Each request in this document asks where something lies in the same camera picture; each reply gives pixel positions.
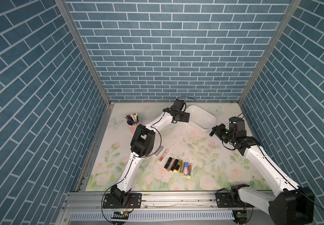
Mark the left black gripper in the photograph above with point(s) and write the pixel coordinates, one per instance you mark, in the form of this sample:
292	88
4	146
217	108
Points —
186	117

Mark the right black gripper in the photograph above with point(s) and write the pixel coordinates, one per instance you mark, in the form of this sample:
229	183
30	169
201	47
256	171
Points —
217	131

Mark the white plastic storage box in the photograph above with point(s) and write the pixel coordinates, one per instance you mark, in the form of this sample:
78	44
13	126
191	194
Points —
200	118

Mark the pink nude lipstick tube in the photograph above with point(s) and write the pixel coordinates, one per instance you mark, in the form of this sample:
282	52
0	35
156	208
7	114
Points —
163	155

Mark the silver lipstick tube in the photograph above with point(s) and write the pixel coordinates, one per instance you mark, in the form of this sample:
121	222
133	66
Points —
158	150

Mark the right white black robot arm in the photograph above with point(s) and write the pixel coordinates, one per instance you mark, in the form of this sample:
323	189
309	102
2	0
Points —
290	203

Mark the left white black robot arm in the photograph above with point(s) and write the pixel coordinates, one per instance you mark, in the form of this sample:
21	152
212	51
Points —
142	145

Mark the blue pink lipstick tube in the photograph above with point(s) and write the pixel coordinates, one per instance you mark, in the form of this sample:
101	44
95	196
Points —
185	169

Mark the black gold lipstick tube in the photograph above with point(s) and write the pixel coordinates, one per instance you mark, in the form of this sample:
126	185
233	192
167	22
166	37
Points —
177	165

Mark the brown beige lipstick tube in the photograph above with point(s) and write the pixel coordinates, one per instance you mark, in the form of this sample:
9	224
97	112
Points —
172	164

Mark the pens in bucket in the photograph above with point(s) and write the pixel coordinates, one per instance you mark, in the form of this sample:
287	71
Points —
132	119

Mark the pink pen holder bucket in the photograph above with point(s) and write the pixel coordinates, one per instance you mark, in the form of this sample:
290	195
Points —
132	126

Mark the right green circuit board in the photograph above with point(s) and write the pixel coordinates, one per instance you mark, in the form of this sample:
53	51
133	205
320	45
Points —
240	218

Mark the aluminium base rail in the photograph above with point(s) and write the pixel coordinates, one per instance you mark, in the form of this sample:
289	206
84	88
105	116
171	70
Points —
170	200

